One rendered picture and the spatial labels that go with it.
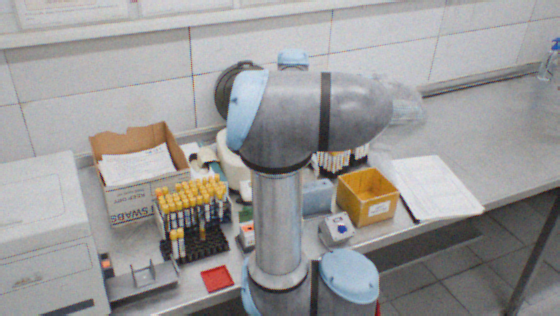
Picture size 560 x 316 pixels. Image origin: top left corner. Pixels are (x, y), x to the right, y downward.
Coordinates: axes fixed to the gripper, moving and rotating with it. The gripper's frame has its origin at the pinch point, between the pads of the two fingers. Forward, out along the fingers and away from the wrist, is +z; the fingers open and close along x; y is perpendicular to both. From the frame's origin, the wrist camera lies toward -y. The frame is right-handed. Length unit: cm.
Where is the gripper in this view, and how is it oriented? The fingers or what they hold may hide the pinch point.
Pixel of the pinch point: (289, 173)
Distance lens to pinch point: 135.6
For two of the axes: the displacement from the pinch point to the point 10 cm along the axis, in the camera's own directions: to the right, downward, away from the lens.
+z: 0.0, 8.6, 5.1
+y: 2.4, 4.9, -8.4
